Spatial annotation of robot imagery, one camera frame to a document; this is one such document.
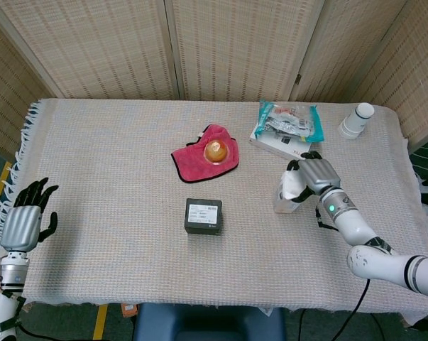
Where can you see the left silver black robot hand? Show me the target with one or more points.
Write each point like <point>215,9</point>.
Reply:
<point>22,225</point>

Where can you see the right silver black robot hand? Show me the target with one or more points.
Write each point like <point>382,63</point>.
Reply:
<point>320,175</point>

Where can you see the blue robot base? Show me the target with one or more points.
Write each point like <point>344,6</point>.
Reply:
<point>210,323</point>

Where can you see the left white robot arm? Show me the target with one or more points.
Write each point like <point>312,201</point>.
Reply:
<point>8,277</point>

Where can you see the flat white carton box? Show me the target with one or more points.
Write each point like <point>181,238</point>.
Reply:
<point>270,144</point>

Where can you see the black cube box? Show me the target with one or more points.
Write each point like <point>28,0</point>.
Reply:
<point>203,217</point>

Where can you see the small orange box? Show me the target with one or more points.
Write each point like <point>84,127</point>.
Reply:
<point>130,309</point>

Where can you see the teal plastic snack package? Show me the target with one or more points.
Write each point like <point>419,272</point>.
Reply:
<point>291,120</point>

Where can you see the white stacked cups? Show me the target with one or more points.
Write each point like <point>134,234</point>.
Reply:
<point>355,120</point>

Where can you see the woven beige tablecloth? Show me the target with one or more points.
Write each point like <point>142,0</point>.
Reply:
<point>128,255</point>

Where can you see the red cloth with black trim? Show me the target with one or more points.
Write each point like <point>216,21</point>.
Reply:
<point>192,163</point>

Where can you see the woven bamboo folding screen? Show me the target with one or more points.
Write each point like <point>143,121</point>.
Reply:
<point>110,46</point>

